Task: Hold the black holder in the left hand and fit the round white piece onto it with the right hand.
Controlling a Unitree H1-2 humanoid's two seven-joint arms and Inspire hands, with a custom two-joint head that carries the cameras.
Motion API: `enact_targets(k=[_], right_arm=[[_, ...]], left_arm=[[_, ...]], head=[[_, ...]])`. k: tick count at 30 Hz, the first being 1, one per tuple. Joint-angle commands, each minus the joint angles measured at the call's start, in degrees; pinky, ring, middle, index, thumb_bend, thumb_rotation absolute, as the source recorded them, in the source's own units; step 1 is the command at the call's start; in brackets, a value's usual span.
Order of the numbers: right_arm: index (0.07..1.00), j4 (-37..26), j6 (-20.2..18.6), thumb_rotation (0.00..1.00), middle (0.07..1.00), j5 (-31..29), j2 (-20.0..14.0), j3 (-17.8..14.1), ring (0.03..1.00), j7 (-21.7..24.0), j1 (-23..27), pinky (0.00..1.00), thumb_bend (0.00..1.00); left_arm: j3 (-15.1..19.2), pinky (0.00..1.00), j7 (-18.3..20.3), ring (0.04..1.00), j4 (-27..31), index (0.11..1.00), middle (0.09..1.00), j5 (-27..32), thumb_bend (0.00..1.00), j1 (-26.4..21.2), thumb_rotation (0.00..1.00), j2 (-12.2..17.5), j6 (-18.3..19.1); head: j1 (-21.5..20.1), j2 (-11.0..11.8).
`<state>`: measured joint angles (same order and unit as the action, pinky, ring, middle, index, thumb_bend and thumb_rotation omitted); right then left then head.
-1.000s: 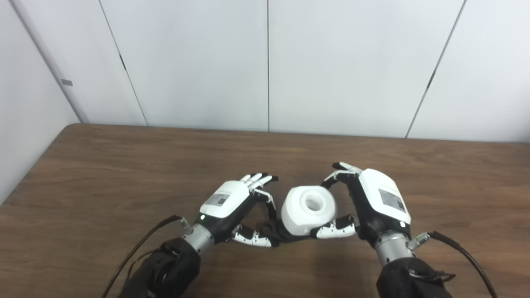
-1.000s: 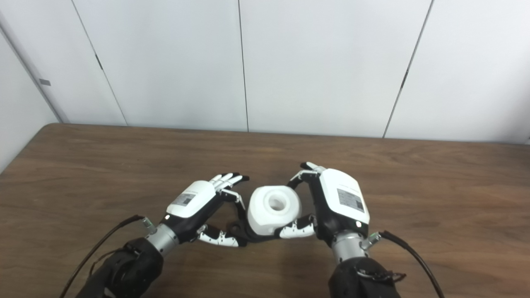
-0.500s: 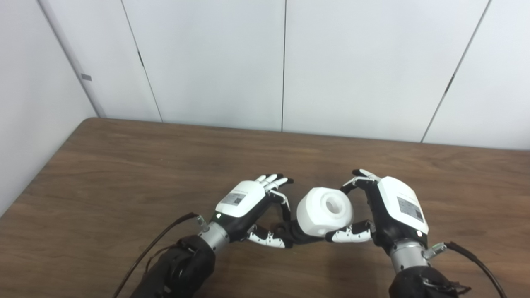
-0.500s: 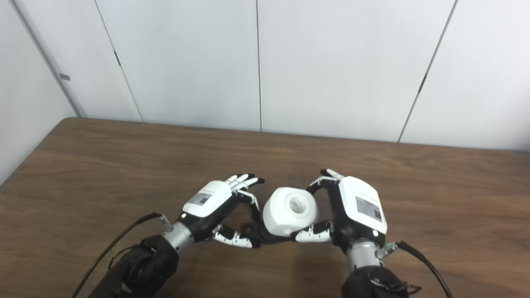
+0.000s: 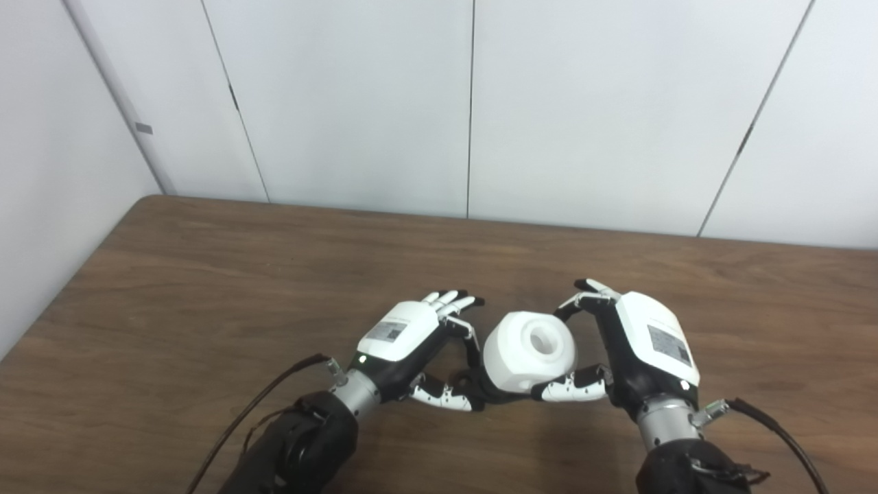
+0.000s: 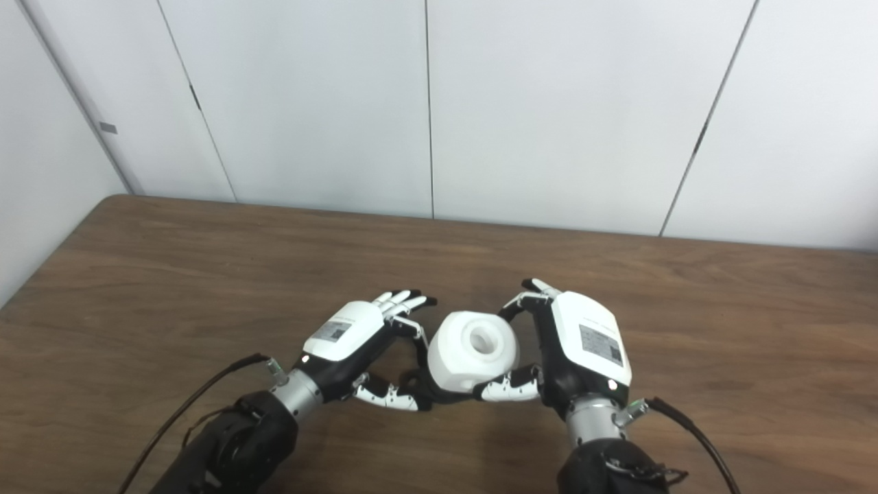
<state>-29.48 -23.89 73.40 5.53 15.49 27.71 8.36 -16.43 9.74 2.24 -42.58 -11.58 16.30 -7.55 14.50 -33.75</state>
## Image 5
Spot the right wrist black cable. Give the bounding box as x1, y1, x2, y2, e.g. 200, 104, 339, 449
693, 397, 831, 494

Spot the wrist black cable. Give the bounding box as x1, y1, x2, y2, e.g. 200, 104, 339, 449
187, 353, 347, 494
693, 397, 831, 494

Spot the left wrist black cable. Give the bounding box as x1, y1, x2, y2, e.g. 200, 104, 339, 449
187, 353, 347, 494

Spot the round white plastic piece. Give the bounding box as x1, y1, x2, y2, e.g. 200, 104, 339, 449
482, 311, 579, 394

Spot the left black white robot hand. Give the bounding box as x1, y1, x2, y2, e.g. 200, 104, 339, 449
348, 289, 486, 412

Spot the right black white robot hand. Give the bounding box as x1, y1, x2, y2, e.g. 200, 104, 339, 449
530, 278, 701, 421

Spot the black flanged holder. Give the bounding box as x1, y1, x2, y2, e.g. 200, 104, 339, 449
447, 369, 534, 411

